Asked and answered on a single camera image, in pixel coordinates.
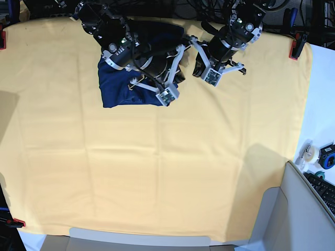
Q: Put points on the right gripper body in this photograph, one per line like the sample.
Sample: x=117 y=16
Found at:
x=157 y=72

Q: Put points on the red clamp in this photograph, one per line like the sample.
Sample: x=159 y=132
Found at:
x=2 y=38
x=13 y=223
x=299 y=40

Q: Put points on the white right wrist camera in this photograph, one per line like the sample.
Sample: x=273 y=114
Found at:
x=168 y=95

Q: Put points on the yellow table cloth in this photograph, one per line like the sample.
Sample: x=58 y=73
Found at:
x=198 y=167

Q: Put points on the clear tape roll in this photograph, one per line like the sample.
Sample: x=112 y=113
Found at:
x=308 y=154

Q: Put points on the red clamp lower left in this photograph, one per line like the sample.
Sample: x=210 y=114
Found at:
x=13 y=223

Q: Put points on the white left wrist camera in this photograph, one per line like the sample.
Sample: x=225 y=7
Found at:
x=211 y=76

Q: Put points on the blue long-sleeve shirt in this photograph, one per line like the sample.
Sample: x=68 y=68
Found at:
x=114 y=89

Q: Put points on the white partition panel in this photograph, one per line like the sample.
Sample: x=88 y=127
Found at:
x=292 y=217

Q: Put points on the red clamp upper right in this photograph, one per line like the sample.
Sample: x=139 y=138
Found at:
x=299 y=40

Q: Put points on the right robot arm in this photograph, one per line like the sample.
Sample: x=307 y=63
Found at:
x=153 y=49

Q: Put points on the green tape roll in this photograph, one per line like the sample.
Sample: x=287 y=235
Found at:
x=320 y=174

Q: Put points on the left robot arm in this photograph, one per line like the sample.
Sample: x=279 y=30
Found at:
x=243 y=25

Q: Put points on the blue tape measure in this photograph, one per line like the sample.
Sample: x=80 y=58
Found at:
x=327 y=154

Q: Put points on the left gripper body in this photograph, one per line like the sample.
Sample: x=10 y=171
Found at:
x=219 y=65

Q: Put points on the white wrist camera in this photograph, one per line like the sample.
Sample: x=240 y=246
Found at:
x=211 y=76
x=168 y=95

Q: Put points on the black keyboard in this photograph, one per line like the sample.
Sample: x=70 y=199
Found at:
x=324 y=189

